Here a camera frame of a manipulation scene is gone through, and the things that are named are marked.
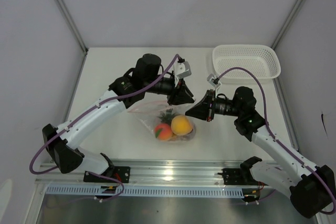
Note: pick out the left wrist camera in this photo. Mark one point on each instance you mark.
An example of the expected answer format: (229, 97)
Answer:
(181, 70)

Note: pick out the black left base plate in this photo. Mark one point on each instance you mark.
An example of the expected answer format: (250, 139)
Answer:
(120, 173)

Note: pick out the clear pink-dotted zip bag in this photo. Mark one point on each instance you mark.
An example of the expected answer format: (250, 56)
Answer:
(147, 114)

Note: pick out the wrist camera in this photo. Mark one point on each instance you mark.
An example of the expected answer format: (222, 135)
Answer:
(181, 70)
(215, 82)

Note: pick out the orange toy pineapple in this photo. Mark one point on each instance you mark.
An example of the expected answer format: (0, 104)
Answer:
(167, 116)

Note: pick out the white slotted cable duct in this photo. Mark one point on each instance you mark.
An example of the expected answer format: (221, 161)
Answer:
(156, 191)

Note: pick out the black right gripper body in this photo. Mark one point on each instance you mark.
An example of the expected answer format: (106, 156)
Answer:
(224, 106)

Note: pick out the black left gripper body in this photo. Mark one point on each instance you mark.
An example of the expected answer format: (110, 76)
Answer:
(164, 85)

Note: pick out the white perforated plastic basket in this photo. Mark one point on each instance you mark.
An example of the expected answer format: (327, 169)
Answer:
(260, 60)

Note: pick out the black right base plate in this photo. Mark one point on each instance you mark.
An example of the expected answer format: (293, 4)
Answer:
(237, 176)

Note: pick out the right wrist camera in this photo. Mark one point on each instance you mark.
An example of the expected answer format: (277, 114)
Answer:
(215, 82)

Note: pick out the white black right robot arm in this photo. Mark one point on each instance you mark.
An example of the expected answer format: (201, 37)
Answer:
(309, 187)

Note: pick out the left grey corner post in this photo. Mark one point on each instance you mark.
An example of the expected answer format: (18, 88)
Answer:
(71, 24)

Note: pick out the grey aluminium corner post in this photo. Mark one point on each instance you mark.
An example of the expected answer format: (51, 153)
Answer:
(290, 18)

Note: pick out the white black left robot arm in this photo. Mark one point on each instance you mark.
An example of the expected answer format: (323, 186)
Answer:
(63, 142)

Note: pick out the aluminium mounting rail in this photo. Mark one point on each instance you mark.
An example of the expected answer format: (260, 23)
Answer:
(154, 173)

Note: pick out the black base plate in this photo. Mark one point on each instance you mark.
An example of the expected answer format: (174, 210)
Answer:
(120, 173)
(237, 176)

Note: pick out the pink toy peach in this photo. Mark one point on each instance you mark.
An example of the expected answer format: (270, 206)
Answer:
(163, 132)
(181, 125)

